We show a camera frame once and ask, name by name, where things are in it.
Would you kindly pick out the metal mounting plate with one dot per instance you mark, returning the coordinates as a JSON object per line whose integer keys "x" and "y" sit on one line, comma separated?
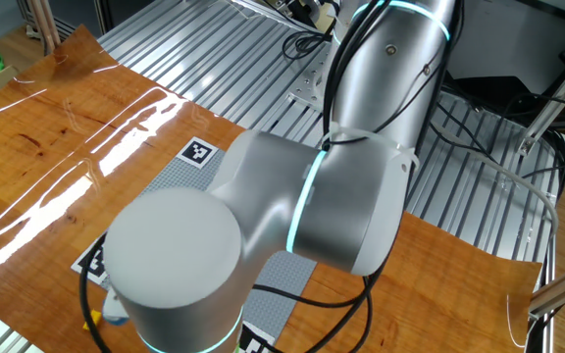
{"x": 307, "y": 88}

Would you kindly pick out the yellow Lego brick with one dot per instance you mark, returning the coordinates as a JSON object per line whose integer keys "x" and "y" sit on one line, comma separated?
{"x": 92, "y": 321}

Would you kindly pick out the grey Lego baseplate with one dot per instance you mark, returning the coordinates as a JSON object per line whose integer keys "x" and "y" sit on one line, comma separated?
{"x": 179, "y": 176}

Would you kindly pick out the black white fiducial marker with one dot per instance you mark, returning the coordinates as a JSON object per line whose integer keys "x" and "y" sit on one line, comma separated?
{"x": 196, "y": 153}
{"x": 258, "y": 339}
{"x": 88, "y": 267}

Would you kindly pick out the wood pattern table mat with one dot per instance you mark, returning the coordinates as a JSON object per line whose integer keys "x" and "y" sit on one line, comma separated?
{"x": 42, "y": 147}

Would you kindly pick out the aluminium extrusion bar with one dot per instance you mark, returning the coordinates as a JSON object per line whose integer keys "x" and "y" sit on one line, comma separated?
{"x": 552, "y": 105}
{"x": 562, "y": 289}

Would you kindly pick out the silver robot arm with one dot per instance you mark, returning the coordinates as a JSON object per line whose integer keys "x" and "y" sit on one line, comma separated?
{"x": 174, "y": 245}

